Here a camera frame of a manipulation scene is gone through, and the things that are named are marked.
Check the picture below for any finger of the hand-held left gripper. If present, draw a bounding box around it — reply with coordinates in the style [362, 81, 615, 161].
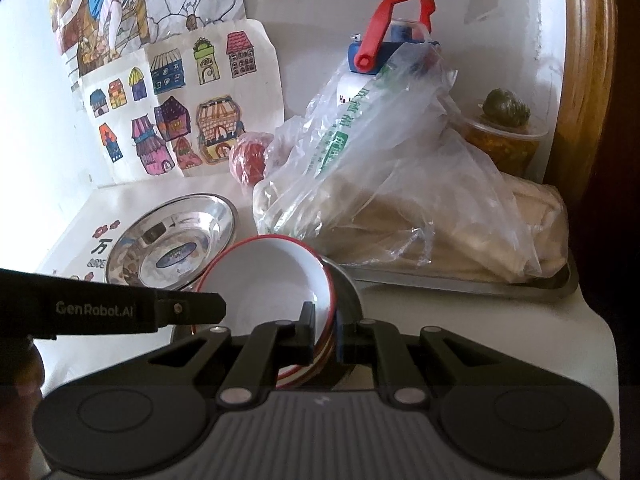
[157, 292, 227, 329]

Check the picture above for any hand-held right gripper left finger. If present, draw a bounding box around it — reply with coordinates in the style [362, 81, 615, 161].
[149, 302, 317, 407]

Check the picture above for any shallow steel plate blue label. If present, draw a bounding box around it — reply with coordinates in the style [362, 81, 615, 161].
[104, 193, 240, 292]

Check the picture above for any person's left hand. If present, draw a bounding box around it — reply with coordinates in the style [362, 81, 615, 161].
[0, 337, 47, 428]

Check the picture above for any coloured houses drawing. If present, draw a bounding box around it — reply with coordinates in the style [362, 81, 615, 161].
[79, 18, 287, 189]

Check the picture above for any wooden frame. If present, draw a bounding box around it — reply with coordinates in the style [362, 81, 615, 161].
[541, 0, 622, 213]

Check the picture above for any printed white tablecloth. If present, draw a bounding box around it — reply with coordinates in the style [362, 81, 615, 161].
[34, 184, 619, 403]

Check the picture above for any green-brown round lump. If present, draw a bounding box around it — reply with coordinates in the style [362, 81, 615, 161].
[481, 88, 532, 129]

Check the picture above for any white red-rimmed bowl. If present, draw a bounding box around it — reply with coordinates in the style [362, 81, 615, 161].
[192, 236, 340, 391]

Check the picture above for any blue red water bottle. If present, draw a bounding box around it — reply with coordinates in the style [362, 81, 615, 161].
[337, 0, 444, 113]

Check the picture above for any child with fan drawing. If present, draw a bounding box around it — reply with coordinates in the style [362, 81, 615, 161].
[47, 0, 249, 75]

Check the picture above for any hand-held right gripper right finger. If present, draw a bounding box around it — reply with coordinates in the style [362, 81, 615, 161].
[337, 317, 494, 406]

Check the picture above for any clear plastic bag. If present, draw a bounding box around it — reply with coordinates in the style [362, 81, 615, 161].
[251, 41, 545, 284]

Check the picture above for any plastic cup of pickles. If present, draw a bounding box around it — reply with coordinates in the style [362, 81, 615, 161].
[461, 114, 549, 179]

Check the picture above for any steel tray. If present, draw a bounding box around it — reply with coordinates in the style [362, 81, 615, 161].
[344, 252, 580, 305]

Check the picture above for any steel bowl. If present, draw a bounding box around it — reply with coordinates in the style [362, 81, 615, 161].
[318, 254, 372, 392]

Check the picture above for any red ball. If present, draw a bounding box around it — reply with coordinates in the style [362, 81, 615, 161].
[228, 131, 274, 187]

